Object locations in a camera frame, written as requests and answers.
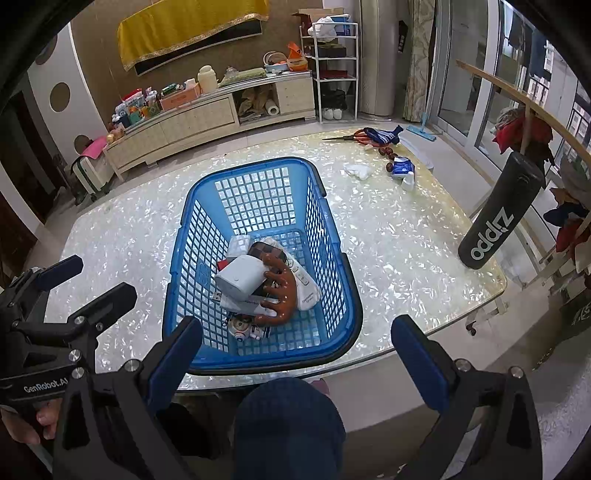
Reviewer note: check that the red clothing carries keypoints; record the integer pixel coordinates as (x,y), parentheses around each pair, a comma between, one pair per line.
(521,134)

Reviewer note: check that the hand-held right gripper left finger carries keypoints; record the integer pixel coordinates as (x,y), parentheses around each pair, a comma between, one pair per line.
(178,355)

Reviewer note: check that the white astronaut figurine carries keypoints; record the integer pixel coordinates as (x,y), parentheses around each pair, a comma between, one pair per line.
(244,328)

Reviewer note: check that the pink folder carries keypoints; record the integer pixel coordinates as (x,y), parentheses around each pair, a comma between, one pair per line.
(94,147)

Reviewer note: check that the blue tissue pack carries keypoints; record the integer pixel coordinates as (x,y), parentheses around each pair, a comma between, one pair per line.
(402,166)

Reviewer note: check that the white power adapter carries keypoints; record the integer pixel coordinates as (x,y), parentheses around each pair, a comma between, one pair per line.
(238,244)

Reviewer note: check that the brown checkered case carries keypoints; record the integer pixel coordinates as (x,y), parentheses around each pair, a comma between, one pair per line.
(265,249)

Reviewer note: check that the blue flat mop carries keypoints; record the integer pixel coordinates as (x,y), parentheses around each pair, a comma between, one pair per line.
(421,134)

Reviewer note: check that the green cushion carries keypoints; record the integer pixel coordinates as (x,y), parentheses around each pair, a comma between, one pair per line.
(242,76)

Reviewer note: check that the cluster of red dates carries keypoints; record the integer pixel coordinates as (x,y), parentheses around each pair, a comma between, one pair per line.
(385,151)

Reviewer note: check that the patterned curtain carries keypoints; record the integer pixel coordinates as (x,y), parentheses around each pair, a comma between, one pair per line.
(420,69)

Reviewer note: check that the cream thermos jug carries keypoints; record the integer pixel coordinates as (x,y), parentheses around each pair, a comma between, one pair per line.
(207,79)

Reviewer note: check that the small golden ornament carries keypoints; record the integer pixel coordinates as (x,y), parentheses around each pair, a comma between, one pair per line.
(115,136)

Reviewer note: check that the red box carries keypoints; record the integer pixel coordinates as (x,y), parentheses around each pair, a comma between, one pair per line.
(332,74)

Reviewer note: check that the white suitcase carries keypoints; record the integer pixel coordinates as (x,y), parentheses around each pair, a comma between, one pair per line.
(90,175)

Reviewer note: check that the person's leg in dark pants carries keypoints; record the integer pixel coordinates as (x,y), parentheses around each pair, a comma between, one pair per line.
(286,424)

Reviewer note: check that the small white bottle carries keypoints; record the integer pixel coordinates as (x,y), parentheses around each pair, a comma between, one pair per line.
(408,183)

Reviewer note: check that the orange snack bag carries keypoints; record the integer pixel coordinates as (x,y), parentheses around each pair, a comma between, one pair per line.
(298,60)

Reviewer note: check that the assorted bottles and packets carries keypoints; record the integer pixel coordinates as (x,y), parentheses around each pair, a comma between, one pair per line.
(136,110)

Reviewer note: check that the cardboard box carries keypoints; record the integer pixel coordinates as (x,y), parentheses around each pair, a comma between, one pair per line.
(304,18)

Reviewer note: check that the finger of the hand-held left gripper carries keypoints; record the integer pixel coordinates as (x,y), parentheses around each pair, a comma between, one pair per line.
(108,302)
(60,270)

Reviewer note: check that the yellow cloth cover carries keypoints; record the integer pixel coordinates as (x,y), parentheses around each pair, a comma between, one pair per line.
(184,27)

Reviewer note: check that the dark wooden door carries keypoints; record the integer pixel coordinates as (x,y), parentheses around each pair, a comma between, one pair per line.
(27,152)

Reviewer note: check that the pair of white shoes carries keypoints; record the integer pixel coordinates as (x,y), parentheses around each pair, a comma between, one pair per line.
(331,114)

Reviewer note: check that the white remote control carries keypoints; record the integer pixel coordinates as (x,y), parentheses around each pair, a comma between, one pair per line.
(307,295)

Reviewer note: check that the brown wooden massage comb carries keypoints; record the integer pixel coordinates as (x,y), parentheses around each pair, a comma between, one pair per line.
(284,295)

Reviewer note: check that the blue plastic basket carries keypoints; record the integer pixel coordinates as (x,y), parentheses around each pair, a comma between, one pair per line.
(258,364)

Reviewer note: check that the white plastic bag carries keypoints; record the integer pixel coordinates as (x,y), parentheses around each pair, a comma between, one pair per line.
(323,26)

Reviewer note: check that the crumpled white tissue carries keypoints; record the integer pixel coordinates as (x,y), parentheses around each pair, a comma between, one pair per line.
(358,171)

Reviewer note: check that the black wall television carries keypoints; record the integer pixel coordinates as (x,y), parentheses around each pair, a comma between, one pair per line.
(198,48)

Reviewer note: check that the beige cloth bags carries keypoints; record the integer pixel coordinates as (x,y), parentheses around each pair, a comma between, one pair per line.
(254,104)

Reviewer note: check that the blue white striped cloth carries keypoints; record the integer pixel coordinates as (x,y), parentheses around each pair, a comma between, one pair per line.
(383,136)

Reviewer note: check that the blue white box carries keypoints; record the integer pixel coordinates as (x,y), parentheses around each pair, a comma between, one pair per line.
(346,27)

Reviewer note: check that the white paper towel roll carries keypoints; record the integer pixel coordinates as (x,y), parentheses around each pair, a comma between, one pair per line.
(272,110)

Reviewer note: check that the silver standing air conditioner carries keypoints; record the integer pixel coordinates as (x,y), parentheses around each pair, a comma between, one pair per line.
(378,60)

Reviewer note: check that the cream tv cabinet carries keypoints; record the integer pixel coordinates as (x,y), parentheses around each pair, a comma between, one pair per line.
(194,120)

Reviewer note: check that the glass sliding door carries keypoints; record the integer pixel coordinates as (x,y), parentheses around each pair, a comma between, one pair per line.
(466,69)

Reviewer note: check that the wooden clothes rack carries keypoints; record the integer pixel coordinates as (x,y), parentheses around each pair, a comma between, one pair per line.
(508,88)

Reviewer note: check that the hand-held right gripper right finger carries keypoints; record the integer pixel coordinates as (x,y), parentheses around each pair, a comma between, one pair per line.
(422,364)

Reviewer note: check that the black punching bag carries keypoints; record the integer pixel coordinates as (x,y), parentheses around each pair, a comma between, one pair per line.
(498,217)

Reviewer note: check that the person's left hand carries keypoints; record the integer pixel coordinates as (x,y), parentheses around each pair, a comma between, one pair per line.
(27,424)

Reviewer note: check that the white metal shelf rack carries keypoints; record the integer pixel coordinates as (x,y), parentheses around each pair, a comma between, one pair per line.
(336,81)

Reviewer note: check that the white mini projector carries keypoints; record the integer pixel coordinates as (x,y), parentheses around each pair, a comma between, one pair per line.
(240,277)

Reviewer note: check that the pink tissue box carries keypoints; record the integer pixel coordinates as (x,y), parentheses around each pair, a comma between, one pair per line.
(180,97)

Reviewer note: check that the dark gift box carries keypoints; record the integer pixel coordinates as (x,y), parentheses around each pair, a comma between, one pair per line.
(332,51)

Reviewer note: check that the white pot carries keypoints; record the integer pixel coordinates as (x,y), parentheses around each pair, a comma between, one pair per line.
(276,64)

